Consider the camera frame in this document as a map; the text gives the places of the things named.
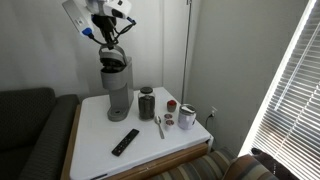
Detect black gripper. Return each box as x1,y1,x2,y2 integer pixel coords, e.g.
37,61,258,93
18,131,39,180
92,15,116,49

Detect grey coffeemaker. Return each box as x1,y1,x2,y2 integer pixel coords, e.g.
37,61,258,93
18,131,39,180
99,45,134,122

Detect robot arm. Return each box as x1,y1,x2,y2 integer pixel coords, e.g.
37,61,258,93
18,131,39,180
85,0,136,49

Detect glass jar of coffee beans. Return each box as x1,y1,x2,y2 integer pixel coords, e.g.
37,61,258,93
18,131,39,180
138,87,155,120

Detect red lidded small cup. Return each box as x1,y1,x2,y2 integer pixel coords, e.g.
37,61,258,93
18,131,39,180
167,100,177,112

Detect metal spoon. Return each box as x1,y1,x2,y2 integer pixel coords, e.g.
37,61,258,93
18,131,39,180
154,116,165,139

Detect coffee pod rear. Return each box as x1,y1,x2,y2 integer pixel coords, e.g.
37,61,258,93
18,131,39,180
164,113,173,120

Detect coffee pod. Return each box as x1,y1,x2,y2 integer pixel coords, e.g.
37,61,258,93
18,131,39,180
164,113,173,120
165,119,174,131

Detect coffee pod front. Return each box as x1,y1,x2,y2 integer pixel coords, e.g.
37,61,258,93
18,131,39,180
165,119,174,131

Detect white topped wooden side table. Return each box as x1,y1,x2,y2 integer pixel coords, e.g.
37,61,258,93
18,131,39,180
62,95,213,180

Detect black remote control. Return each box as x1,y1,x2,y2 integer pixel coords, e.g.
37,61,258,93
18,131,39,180
111,129,139,157

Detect dark grey sofa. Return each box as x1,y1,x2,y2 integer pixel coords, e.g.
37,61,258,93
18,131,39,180
0,87,79,180

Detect striped cushion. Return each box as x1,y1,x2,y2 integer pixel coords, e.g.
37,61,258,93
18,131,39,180
147,148,279,180

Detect white window blinds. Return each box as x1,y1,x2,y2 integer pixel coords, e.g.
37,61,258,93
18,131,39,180
252,0,320,180

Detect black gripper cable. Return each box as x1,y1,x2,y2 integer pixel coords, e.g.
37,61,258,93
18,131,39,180
89,18,137,46

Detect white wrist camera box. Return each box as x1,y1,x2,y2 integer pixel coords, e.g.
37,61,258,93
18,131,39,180
62,0,93,36

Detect wall power outlet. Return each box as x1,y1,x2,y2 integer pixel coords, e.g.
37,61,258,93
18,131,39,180
211,106,218,117

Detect black power cable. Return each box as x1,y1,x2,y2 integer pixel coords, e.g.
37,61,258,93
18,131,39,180
204,113,214,130

